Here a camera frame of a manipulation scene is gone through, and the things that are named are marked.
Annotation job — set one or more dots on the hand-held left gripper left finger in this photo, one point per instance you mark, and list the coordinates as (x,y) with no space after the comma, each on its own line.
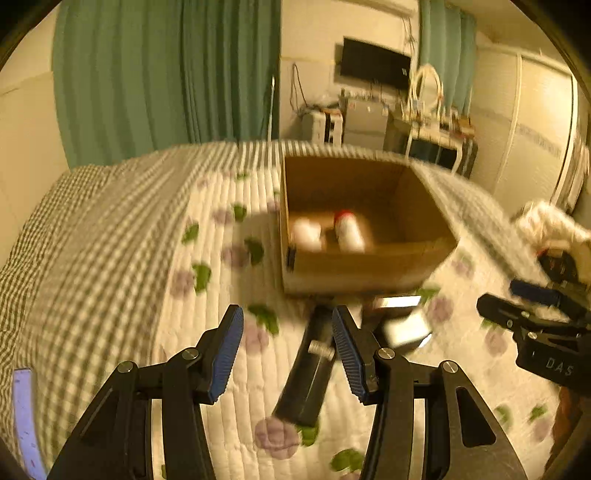
(227,357)

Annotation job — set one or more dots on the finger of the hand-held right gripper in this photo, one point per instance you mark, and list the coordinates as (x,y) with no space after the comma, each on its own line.
(501,310)
(531,290)

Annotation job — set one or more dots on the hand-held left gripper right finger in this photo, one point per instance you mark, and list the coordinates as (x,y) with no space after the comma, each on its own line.
(344,357)

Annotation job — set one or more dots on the black rectangular case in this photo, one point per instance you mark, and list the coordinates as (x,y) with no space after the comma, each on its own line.
(304,369)

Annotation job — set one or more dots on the cardboard box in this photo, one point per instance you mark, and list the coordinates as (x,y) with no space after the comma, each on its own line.
(369,267)

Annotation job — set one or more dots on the person's right hand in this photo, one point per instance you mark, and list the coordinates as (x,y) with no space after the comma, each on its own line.
(551,226)

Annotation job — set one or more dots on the small black glossy packet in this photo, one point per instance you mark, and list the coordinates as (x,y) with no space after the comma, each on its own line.
(401,323)

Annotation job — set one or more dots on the floral white quilt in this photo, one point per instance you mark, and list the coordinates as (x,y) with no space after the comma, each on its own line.
(258,258)

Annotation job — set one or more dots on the white bottle with red cap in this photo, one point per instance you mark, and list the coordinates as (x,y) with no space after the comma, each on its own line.
(348,230)

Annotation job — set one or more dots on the white wardrobe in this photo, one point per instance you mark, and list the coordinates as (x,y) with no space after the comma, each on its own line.
(531,129)

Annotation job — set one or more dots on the checked bedsheet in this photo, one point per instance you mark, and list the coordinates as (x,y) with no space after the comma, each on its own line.
(92,240)

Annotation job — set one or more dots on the white side table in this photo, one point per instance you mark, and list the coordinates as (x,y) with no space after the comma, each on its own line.
(434,129)

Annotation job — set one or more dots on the smartphone with lit screen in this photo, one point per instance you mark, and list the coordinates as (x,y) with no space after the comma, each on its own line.
(27,420)

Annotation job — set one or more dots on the white cabinet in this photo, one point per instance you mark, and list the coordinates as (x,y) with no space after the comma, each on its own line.
(367,122)

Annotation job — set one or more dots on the white printer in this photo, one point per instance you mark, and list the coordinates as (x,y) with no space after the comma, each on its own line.
(321,127)

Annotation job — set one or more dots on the narrow green curtain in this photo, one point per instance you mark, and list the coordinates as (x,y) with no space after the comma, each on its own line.
(445,55)

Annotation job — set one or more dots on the wide green curtain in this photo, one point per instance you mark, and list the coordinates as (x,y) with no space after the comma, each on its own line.
(157,74)

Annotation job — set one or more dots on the black wall television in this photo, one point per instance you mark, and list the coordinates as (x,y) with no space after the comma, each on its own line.
(374,62)

